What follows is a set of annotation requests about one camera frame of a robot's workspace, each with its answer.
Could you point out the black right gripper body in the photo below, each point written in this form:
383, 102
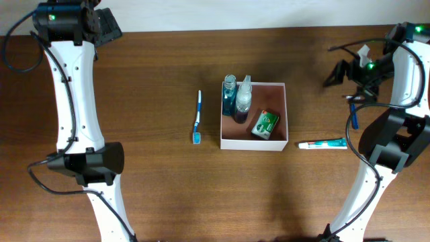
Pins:
349, 69

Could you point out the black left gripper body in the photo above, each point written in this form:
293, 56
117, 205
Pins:
107, 25

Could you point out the blue disposable razor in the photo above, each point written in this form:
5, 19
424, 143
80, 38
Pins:
354, 117

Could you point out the white teal toothpaste tube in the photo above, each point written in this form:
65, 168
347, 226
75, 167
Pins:
339, 143

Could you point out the green soap box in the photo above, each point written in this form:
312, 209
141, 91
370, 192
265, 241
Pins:
265, 125

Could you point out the purple foam pump bottle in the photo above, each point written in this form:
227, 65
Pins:
243, 100

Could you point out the blue Listerine mouthwash bottle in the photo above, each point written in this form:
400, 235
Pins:
228, 94

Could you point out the blue white toothbrush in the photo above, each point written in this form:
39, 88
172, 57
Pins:
196, 137

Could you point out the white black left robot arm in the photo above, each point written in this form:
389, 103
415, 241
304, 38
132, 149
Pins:
71, 32

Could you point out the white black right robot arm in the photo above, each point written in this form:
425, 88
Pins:
398, 82

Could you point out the pink open box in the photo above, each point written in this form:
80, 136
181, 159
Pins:
270, 97

